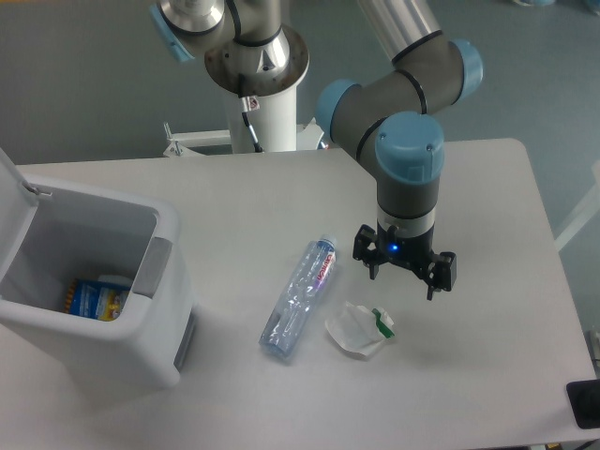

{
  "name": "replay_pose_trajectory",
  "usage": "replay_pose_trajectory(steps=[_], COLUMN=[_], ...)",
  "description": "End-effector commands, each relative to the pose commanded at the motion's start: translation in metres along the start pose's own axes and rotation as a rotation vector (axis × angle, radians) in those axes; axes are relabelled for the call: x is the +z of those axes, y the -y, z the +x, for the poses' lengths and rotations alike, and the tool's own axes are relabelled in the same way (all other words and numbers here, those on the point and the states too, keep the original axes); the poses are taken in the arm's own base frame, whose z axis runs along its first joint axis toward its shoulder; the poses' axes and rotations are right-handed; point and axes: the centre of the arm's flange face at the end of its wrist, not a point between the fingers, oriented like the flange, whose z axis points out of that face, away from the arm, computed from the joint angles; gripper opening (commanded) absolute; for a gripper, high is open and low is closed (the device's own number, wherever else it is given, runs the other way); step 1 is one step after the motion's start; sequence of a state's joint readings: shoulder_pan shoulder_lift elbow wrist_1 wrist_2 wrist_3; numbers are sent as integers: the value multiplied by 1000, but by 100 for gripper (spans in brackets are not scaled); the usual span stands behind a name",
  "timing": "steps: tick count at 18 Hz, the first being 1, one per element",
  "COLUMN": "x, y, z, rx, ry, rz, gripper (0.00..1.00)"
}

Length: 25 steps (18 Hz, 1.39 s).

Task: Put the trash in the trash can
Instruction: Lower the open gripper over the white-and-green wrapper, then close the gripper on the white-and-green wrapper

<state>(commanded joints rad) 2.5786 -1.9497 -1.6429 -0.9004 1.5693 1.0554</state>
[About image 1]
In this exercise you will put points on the white pedestal base frame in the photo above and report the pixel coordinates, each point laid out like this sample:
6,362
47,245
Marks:
308,137

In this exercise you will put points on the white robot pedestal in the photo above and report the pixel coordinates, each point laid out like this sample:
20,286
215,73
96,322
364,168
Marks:
259,90

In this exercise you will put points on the black device at table edge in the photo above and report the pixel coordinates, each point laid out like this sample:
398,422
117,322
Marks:
584,400

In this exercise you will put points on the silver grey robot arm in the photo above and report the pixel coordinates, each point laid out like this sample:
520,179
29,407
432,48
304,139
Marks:
388,127

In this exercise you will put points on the blue yellow snack packet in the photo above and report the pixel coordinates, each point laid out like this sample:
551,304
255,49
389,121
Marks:
94,299

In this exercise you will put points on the white plastic trash can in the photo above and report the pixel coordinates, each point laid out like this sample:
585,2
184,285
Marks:
95,278

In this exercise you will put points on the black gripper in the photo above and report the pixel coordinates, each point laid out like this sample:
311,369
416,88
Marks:
374,248

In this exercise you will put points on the white frame leg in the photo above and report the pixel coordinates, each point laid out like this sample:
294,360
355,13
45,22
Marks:
580,215

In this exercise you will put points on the crushed clear plastic bottle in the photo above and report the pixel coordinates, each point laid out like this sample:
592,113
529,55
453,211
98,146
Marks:
302,293

